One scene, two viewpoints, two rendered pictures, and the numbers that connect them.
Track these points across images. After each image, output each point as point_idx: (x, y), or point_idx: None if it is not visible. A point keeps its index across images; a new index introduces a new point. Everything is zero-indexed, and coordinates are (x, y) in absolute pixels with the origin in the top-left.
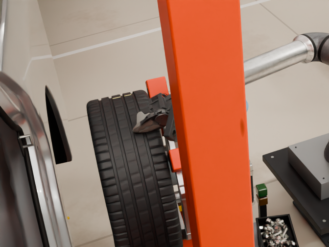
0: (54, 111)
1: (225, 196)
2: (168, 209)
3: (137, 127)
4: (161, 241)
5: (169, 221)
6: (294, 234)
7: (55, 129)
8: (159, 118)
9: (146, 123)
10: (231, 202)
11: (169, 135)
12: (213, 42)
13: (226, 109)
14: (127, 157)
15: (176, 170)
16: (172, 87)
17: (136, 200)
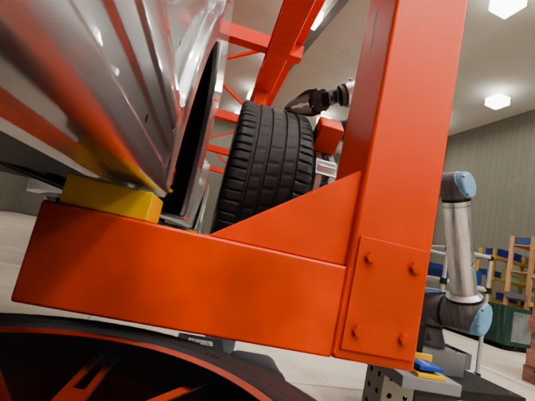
0: (197, 154)
1: (437, 1)
2: (304, 159)
3: (292, 99)
4: (281, 198)
5: (299, 173)
6: None
7: (186, 177)
8: (317, 96)
9: (302, 96)
10: (441, 14)
11: (328, 91)
12: None
13: None
14: (275, 110)
15: (323, 130)
16: None
17: (272, 136)
